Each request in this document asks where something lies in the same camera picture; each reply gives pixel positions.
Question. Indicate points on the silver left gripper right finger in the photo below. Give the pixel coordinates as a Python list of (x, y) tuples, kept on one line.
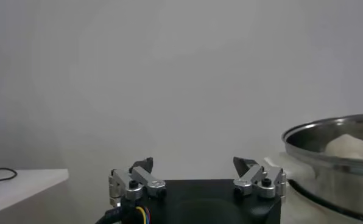
[(254, 175)]

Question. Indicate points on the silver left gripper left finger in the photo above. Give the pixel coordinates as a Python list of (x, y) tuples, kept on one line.
[(139, 178)]

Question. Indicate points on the white steamed baozi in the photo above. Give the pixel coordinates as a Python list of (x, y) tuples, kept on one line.
[(349, 147)]

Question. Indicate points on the stainless steel steamer basket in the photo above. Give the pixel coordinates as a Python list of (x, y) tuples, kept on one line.
[(336, 182)]

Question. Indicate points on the white electric cooker base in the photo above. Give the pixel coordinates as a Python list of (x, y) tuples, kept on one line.
[(303, 213)]

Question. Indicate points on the white side table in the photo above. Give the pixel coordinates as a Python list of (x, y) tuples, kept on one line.
[(23, 187)]

